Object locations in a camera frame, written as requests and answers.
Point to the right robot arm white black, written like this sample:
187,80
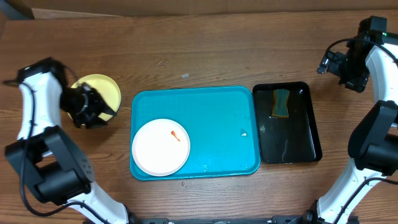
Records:
372,150

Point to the black rectangular wash tray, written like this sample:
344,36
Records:
287,140

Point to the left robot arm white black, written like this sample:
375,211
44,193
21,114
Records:
53,171

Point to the cardboard sheet at back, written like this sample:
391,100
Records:
32,8

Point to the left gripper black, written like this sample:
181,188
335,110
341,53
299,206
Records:
91,120

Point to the green yellow scrubbing sponge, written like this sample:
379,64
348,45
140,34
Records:
279,103

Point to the light green round plate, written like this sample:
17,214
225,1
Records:
107,88

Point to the white plate with ketchup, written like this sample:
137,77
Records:
160,147

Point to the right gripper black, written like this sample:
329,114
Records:
337,65

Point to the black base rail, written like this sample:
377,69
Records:
278,219

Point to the teal plastic serving tray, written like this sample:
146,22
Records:
220,122

